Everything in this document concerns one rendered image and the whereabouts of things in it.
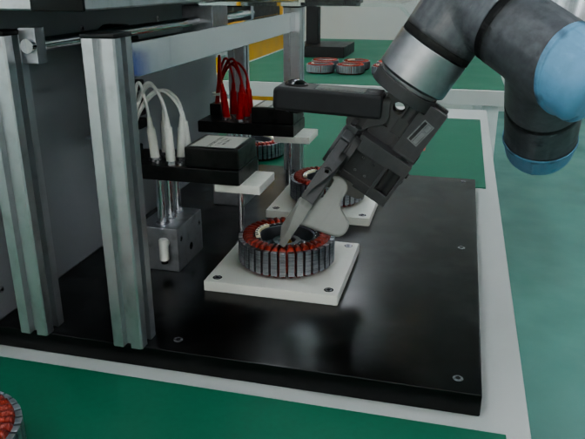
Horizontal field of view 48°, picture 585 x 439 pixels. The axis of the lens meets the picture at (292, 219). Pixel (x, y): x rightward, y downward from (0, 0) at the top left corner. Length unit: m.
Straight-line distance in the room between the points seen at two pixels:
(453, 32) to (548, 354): 1.67
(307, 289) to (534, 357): 1.54
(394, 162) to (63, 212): 0.38
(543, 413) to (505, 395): 1.32
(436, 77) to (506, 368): 0.28
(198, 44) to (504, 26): 0.31
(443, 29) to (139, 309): 0.38
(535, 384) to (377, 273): 1.33
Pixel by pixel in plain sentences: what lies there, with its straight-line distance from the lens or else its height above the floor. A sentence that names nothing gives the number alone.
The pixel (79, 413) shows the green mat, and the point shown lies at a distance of 0.60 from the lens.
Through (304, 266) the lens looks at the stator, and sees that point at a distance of 0.72.
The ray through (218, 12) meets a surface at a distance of 0.94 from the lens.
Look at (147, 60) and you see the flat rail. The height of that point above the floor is 1.02.
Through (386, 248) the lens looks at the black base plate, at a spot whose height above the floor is 0.77.
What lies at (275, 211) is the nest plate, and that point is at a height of 0.78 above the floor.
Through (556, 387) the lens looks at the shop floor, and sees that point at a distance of 2.06.
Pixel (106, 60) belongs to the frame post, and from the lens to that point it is 0.55.
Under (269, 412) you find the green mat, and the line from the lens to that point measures 0.57.
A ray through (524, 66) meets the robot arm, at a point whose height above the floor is 1.02.
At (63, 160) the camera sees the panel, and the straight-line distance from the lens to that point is 0.79.
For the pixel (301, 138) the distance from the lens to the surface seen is 0.94.
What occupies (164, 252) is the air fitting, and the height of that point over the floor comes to 0.80.
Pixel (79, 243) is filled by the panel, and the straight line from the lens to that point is 0.83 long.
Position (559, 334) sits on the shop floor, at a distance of 2.34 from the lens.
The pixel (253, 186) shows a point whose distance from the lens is 0.71.
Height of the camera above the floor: 1.09
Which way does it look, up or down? 20 degrees down
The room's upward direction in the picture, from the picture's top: straight up
